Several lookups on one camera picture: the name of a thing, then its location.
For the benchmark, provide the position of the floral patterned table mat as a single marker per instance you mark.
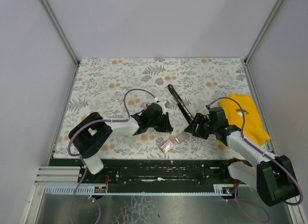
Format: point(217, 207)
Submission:
point(118, 88)

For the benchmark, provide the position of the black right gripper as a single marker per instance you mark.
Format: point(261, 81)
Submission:
point(196, 124)

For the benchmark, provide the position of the aluminium frame post left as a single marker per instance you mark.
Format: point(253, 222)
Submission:
point(59, 30)

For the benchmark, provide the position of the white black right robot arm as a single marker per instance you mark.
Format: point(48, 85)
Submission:
point(271, 176)

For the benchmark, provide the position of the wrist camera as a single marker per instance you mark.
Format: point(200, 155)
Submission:
point(162, 104)
point(217, 114)

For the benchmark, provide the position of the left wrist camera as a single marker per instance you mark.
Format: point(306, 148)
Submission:
point(162, 104)

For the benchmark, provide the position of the red white staple box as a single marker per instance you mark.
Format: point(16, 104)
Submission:
point(166, 146)

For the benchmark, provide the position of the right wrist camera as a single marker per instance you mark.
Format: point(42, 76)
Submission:
point(217, 114)

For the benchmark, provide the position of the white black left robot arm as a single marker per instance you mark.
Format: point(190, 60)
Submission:
point(90, 135)

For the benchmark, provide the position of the aluminium frame post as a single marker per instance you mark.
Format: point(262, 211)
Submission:
point(59, 30)
point(263, 30)

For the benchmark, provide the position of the white slotted cable duct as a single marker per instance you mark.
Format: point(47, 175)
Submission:
point(127, 190)

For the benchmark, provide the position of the yellow Snoopy cloth pouch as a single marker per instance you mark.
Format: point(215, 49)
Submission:
point(242, 105)

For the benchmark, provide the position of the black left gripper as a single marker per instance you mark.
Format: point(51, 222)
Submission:
point(165, 123)

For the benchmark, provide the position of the aluminium frame post right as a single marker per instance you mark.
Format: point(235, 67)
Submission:
point(263, 30)

